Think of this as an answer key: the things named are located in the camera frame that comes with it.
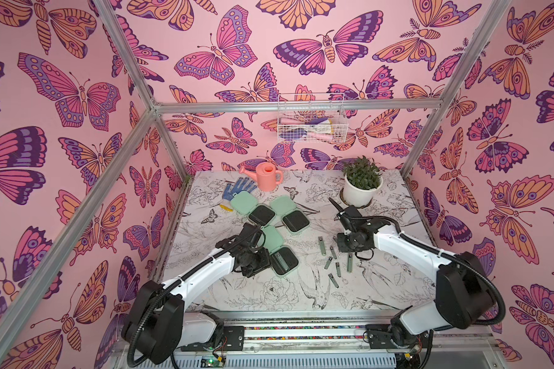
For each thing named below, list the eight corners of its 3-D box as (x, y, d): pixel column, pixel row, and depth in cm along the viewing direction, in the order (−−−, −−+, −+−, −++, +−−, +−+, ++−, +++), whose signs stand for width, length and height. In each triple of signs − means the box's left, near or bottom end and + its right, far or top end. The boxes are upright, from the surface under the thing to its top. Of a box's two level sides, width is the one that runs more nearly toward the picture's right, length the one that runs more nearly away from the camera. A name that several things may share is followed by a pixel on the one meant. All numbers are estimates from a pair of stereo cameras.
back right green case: (290, 239, 99) (290, 236, 97) (266, 203, 112) (266, 200, 110) (315, 226, 103) (315, 223, 101) (288, 193, 115) (289, 190, 114)
